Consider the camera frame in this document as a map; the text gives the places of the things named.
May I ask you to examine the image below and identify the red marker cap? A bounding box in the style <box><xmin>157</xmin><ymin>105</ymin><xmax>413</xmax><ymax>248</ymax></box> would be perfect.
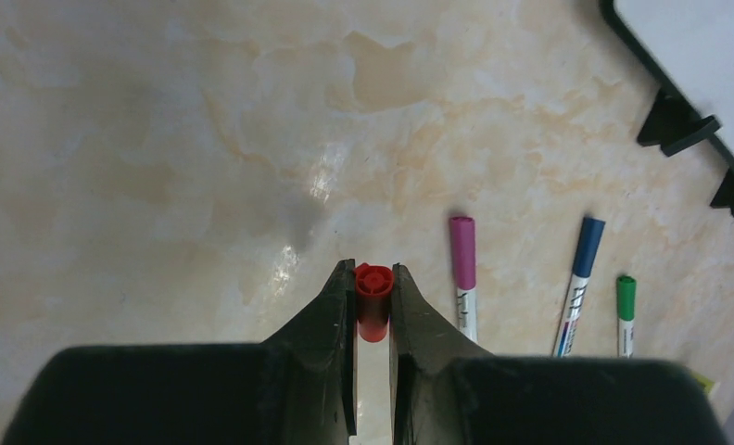
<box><xmin>354</xmin><ymin>263</ymin><xmax>395</xmax><ymax>343</ymax></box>

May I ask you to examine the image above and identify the blue capped marker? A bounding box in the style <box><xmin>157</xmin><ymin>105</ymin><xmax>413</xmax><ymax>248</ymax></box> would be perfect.
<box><xmin>552</xmin><ymin>216</ymin><xmax>605</xmax><ymax>357</ymax></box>

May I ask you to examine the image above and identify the green capped marker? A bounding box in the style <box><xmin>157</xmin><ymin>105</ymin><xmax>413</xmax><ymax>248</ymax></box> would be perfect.
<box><xmin>616</xmin><ymin>275</ymin><xmax>637</xmax><ymax>358</ymax></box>

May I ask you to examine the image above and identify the white whiteboard black frame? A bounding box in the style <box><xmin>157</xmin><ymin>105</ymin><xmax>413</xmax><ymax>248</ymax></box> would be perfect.
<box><xmin>599</xmin><ymin>1</ymin><xmax>734</xmax><ymax>217</ymax></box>

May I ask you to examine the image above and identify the pink capped marker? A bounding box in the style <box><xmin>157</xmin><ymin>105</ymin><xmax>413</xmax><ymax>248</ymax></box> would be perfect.
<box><xmin>449</xmin><ymin>216</ymin><xmax>478</xmax><ymax>343</ymax></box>

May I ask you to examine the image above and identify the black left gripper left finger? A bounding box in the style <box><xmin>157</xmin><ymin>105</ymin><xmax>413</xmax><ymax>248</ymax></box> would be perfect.
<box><xmin>4</xmin><ymin>260</ymin><xmax>357</xmax><ymax>444</ymax></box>

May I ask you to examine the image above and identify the green lego brick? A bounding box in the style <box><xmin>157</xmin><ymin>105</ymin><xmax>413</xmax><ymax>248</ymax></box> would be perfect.
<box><xmin>691</xmin><ymin>371</ymin><xmax>718</xmax><ymax>398</ymax></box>

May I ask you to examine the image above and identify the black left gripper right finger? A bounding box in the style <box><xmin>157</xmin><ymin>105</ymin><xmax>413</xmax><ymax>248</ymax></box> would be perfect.
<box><xmin>390</xmin><ymin>264</ymin><xmax>727</xmax><ymax>444</ymax></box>

